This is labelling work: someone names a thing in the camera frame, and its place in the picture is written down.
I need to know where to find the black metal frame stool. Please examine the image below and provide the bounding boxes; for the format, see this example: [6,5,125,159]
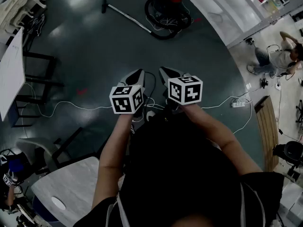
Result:
[11,52,65,128]

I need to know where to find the silver vacuum cleaner wand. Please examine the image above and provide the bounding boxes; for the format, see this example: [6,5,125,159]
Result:
[107,4,152,34]

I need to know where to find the black vacuum hose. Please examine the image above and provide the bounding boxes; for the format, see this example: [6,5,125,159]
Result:
[144,0,193,41]

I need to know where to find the white rectangular table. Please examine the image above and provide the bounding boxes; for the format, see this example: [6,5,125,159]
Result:
[0,27,26,122]

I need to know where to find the white power cable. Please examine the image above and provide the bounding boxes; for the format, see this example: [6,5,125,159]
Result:
[20,83,253,135]

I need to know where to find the person's black shirt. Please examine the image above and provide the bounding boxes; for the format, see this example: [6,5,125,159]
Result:
[72,107,285,227]

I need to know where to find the grey round table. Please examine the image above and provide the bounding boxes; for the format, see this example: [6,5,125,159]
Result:
[30,157,100,227]

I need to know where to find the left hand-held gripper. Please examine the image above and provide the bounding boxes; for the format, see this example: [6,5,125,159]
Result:
[109,69,146,115]

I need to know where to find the wooden board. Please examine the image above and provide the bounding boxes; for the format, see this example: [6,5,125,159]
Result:
[254,95,280,173]

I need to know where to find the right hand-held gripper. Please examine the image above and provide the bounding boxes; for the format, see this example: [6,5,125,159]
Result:
[159,66,204,106]

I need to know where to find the black office chair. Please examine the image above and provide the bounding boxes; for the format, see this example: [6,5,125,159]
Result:
[272,140,303,175]

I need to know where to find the stack of white plastic chairs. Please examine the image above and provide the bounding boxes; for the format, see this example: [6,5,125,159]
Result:
[0,0,47,34]

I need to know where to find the person's right forearm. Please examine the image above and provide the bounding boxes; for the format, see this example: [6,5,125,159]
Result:
[182,103,264,176]

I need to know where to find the white display counter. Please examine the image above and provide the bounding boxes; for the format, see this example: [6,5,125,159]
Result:
[181,0,303,49]

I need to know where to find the tangled white cord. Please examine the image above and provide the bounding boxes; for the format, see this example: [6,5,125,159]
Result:
[145,7,193,32]

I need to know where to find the person's left forearm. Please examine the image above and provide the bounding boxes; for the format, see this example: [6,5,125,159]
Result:
[91,113,134,210]

